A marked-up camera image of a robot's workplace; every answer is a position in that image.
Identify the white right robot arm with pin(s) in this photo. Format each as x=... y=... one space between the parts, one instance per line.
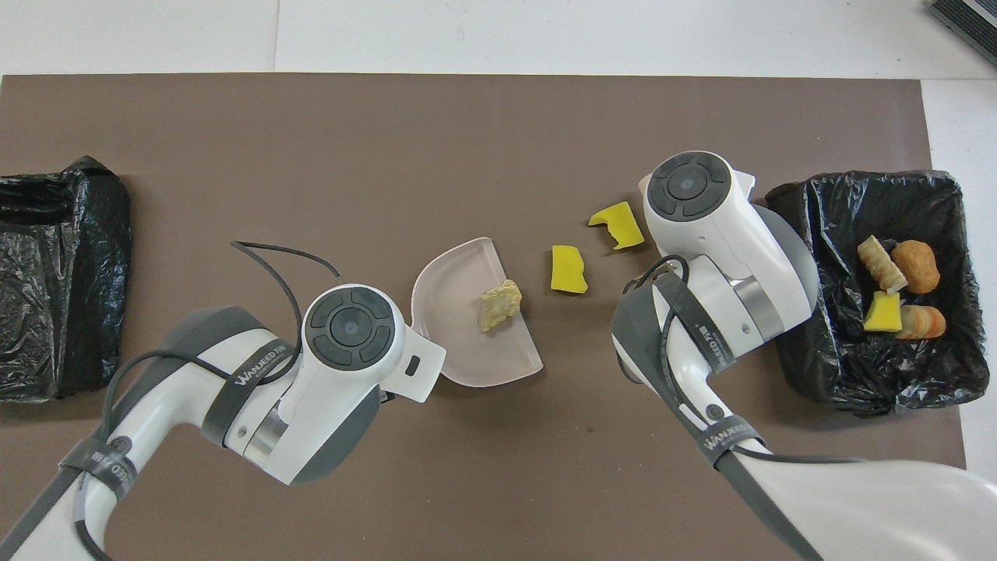
x=689 y=187

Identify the round brown bread bun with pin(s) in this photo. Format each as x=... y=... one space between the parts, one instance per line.
x=917 y=266

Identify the small yellow sponge piece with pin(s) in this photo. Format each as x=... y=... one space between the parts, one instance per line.
x=883 y=313

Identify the torn striped bread piece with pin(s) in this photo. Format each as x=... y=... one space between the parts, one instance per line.
x=500 y=305

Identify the striped bread piece pale end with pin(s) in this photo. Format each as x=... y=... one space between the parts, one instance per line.
x=923 y=322

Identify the yellow sponge piece green-backed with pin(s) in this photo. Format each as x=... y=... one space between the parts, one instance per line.
x=568 y=270

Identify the dark grey ribbed device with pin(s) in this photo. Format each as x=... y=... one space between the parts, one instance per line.
x=970 y=19

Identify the beige plastic dustpan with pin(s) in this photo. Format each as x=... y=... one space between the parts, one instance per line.
x=467 y=343

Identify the brown paper table mat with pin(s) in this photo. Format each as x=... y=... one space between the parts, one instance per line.
x=467 y=156

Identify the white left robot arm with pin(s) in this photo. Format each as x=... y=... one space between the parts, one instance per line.
x=347 y=327

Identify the yellow sponge piece jagged edge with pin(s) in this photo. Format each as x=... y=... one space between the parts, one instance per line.
x=619 y=222

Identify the bin lined black plastic bag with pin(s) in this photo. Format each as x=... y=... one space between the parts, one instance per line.
x=47 y=296
x=841 y=366

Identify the long striped bread piece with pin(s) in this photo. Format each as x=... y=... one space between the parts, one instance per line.
x=882 y=263

